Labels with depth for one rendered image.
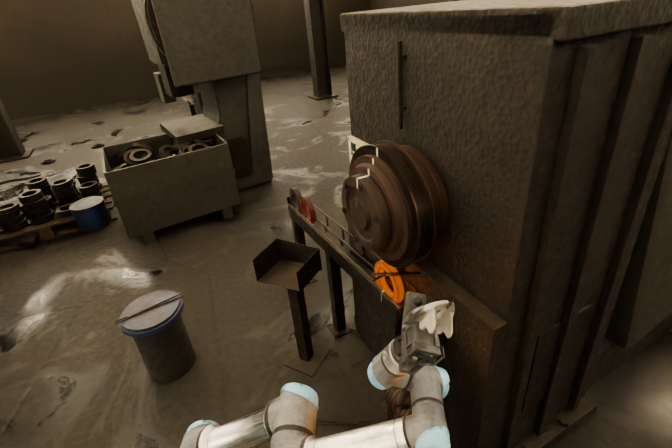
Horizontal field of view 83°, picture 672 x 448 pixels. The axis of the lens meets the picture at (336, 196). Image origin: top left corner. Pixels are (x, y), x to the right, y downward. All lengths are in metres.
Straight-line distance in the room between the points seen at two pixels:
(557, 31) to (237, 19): 3.12
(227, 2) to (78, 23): 7.59
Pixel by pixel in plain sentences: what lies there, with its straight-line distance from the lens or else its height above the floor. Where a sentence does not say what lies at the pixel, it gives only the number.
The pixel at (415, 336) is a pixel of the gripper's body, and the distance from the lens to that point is 0.86.
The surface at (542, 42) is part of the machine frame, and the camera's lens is 1.00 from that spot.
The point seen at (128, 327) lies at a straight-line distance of 2.28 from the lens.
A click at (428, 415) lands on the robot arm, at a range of 1.00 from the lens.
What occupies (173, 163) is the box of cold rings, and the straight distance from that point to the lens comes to 3.57.
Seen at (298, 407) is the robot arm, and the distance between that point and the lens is 1.21.
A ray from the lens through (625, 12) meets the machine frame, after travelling 1.12.
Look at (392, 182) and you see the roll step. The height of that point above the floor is 1.27.
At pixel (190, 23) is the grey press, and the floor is 1.74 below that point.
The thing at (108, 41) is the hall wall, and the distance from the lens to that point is 11.07.
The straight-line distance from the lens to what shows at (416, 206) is 1.21.
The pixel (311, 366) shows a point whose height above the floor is 0.01.
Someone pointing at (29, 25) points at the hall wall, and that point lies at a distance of 11.21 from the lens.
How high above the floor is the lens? 1.80
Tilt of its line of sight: 27 degrees down
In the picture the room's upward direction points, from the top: 5 degrees counter-clockwise
